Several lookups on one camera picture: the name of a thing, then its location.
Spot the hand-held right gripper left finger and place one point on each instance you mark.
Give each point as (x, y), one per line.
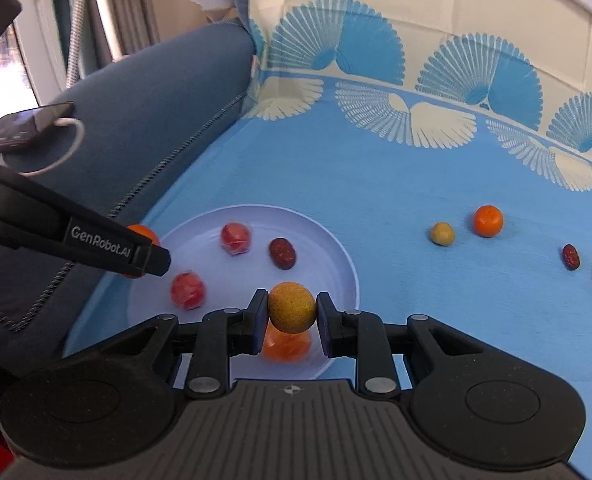
(261, 312)

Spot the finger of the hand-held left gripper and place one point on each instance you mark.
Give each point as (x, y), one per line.
(159, 261)

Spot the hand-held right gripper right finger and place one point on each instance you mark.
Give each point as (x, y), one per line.
(324, 321)

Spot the small green jujube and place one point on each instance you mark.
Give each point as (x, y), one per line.
(442, 234)
(292, 307)

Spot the small orange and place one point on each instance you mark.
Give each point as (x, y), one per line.
(488, 220)
(143, 234)

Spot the red candy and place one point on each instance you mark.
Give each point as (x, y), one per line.
(188, 290)
(235, 238)

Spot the orange candy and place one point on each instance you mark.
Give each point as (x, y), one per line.
(286, 349)

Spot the pale blue plate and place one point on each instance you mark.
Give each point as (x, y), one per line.
(326, 260)

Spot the dark red date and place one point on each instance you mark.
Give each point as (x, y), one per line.
(282, 253)
(570, 256)

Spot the black smartphone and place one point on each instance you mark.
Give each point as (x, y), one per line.
(20, 127)

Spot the blue fan-print bed sheet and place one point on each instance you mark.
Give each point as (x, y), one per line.
(426, 310)

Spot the blue denim cushion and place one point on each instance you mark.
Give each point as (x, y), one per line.
(150, 110)

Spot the grey curtain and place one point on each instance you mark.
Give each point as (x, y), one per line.
(130, 5)

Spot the white window frame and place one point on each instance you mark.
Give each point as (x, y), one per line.
(35, 35)

